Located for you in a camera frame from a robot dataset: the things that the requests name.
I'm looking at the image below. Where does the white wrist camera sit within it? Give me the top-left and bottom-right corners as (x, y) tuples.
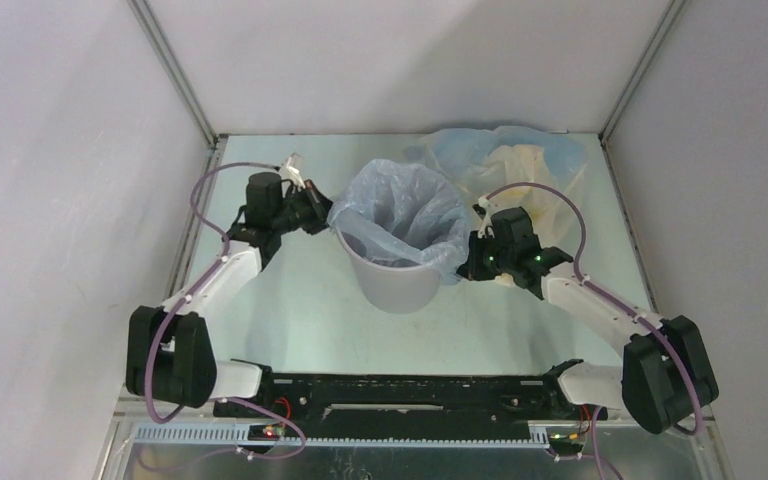
(278, 153), (307, 190)
(472, 195), (497, 238)

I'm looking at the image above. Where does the grey slotted cable duct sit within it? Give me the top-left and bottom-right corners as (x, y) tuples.
(133, 423), (551, 450)

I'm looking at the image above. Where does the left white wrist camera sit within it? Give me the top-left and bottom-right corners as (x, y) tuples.
(278, 153), (307, 190)

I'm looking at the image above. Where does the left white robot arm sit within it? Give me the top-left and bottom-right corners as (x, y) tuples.
(125, 172), (333, 417)

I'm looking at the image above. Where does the clear bag with yellow rim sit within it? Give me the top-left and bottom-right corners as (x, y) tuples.
(404, 126), (588, 246)

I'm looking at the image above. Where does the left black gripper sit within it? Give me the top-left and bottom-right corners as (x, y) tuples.
(272, 180), (353, 236)

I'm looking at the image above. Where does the aluminium frame post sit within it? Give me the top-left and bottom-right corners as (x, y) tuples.
(599, 0), (691, 145)
(127, 0), (218, 147)

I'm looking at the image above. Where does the left aluminium frame post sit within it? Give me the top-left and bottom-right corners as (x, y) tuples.
(127, 0), (218, 147)

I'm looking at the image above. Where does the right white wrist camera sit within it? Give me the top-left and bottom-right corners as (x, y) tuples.
(472, 195), (497, 238)

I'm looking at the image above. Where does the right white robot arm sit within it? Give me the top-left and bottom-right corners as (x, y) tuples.
(457, 204), (720, 434)

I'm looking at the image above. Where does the light blue trash bag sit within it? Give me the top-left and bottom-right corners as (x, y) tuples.
(327, 159), (473, 285)

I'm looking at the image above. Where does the grey plastic trash bin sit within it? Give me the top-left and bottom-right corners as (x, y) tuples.
(331, 228), (443, 314)

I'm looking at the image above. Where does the right aluminium frame post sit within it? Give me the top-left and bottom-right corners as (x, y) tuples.
(599, 0), (691, 145)

